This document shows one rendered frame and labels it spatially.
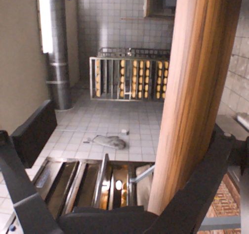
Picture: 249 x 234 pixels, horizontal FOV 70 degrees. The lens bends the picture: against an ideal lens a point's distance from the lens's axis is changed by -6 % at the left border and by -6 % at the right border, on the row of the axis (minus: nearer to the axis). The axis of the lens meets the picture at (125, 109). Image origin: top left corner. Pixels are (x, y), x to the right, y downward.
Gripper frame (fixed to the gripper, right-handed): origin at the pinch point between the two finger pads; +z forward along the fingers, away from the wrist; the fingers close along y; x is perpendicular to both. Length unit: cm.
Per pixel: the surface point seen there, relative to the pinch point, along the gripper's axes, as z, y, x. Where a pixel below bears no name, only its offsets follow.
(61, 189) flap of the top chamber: 105, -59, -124
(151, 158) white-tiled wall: 154, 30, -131
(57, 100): 287, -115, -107
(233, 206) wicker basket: 47, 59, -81
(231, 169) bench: 71, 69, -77
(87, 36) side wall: 499, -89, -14
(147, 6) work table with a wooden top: 409, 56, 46
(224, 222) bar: 30, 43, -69
